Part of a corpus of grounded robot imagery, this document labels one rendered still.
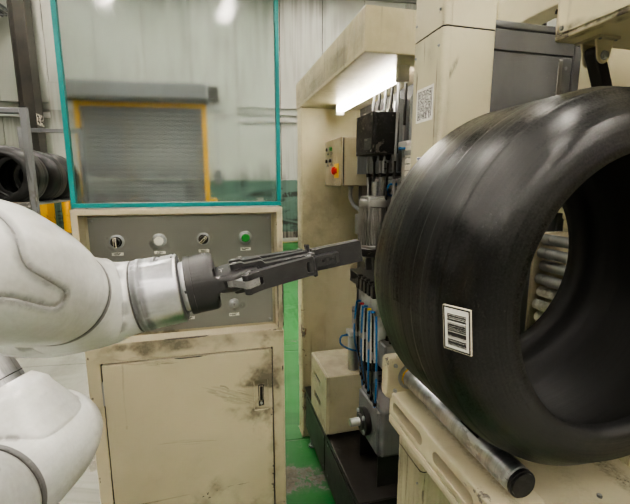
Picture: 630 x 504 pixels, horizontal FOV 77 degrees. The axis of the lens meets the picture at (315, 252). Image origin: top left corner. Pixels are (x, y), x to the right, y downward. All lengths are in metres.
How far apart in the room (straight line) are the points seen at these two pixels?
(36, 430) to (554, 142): 0.85
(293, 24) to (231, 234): 9.48
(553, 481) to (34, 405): 0.90
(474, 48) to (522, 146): 0.47
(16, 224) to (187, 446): 1.10
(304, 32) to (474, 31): 9.55
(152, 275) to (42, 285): 0.17
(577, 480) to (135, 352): 1.06
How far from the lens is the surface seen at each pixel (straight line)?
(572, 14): 1.09
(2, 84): 11.35
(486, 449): 0.76
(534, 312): 1.32
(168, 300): 0.50
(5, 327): 0.37
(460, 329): 0.53
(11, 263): 0.34
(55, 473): 0.81
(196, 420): 1.33
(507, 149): 0.57
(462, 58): 0.98
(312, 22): 10.59
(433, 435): 0.86
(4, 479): 0.74
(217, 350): 1.24
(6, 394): 0.82
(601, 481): 0.98
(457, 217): 0.54
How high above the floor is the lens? 1.33
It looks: 10 degrees down
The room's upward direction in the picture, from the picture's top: straight up
